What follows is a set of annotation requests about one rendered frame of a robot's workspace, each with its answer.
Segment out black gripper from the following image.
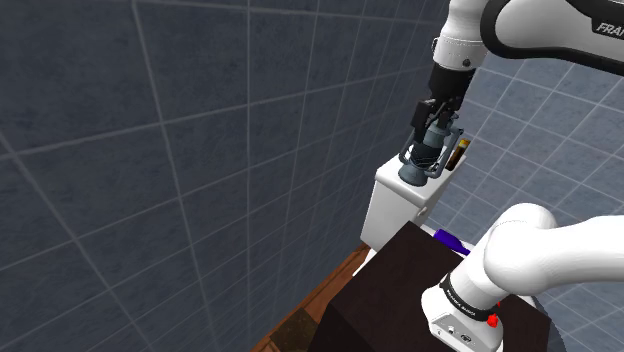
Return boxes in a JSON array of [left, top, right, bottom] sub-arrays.
[[410, 62, 477, 144]]

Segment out grey blue lantern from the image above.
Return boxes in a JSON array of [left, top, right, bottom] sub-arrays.
[[398, 115, 465, 188]]

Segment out brown bottle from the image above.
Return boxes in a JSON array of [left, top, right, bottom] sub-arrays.
[[445, 138, 472, 173]]

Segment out white toilet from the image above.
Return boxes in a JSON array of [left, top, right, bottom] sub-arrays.
[[351, 150, 477, 279]]

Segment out blue bottle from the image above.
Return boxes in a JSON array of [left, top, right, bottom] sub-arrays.
[[433, 228, 472, 258]]

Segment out dark robot stand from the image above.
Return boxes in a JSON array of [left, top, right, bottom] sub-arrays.
[[308, 221, 553, 352]]

